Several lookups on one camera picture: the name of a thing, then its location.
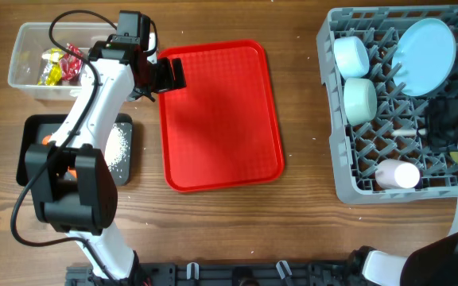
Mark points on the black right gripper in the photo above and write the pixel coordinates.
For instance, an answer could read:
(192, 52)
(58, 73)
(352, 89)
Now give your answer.
(435, 106)

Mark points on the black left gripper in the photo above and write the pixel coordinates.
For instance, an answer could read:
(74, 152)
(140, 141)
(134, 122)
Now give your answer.
(166, 82)

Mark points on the yellow plastic cup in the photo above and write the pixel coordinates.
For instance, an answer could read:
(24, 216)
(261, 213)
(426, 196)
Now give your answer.
(454, 156)

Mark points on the white plastic spoon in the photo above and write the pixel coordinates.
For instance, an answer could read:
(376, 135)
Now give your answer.
(409, 133)

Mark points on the light blue plate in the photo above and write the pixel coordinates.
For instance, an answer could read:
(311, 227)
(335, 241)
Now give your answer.
(425, 56)

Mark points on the pink plastic cup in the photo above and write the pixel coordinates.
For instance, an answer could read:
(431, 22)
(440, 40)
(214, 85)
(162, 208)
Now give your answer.
(397, 174)

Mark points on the white rice pile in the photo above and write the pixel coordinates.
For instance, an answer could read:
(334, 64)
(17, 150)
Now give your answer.
(117, 151)

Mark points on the mint green bowl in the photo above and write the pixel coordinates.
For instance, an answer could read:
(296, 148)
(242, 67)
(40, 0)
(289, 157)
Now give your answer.
(359, 100)

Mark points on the red snack wrapper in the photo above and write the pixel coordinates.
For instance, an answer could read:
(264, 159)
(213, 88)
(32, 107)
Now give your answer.
(70, 67)

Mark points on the yellow foil wrapper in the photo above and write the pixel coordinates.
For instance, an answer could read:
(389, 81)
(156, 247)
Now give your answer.
(51, 74)

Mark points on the light blue bowl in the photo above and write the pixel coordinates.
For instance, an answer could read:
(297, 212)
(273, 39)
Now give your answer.
(351, 57)

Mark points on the orange carrot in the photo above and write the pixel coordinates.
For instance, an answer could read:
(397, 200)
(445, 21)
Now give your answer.
(71, 172)

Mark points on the white napkin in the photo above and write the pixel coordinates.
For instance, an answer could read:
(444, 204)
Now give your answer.
(76, 89)

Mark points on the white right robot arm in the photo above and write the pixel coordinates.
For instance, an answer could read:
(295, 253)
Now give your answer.
(434, 264)

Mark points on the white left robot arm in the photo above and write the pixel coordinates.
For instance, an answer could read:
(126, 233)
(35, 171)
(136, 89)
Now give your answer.
(84, 209)

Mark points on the grey dishwasher rack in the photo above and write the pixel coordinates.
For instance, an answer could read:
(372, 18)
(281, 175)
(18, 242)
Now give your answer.
(357, 150)

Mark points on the clear plastic waste bin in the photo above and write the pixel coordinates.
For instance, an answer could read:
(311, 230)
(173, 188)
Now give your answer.
(32, 40)

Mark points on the black waste tray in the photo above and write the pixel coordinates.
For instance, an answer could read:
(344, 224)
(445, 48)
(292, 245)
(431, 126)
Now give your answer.
(39, 128)

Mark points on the red serving tray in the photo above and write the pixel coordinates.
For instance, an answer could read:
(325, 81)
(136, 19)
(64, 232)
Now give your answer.
(220, 130)

